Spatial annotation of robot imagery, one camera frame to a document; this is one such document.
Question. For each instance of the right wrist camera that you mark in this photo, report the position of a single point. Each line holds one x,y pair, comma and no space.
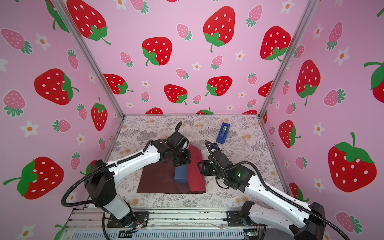
214,147

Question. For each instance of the maroon wrapping paper sheet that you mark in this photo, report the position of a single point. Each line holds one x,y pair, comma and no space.
165,178

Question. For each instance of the floral table mat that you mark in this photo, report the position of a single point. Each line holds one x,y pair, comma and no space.
245,142

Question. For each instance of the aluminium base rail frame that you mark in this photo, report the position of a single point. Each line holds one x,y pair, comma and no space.
178,224

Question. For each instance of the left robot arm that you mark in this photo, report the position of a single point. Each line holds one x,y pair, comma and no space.
101,184

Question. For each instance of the blue gift box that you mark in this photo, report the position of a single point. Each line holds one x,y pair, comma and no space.
181,174

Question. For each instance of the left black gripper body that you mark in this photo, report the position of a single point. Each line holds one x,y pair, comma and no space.
181,157

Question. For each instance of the blue tape dispenser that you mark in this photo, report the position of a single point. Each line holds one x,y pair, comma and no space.
223,133

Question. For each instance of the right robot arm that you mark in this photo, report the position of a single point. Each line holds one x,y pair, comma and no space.
287,214

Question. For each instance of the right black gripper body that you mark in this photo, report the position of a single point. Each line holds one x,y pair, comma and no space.
207,169

